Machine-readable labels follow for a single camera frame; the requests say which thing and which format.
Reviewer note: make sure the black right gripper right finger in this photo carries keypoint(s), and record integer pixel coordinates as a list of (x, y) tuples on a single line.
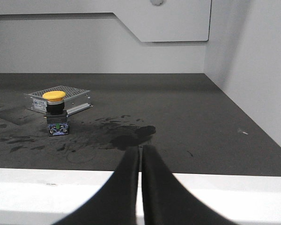
[(166, 201)]

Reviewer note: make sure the yellow mushroom push button switch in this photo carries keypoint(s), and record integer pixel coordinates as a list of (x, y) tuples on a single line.
[(56, 115)]

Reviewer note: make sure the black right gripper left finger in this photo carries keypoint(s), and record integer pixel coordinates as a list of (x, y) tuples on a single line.
[(115, 202)]

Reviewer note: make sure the white cabinet panel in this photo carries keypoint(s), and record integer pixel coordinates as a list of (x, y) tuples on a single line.
[(148, 20)]

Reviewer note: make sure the silver mesh power supply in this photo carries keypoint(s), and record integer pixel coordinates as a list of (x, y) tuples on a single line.
[(75, 97)]

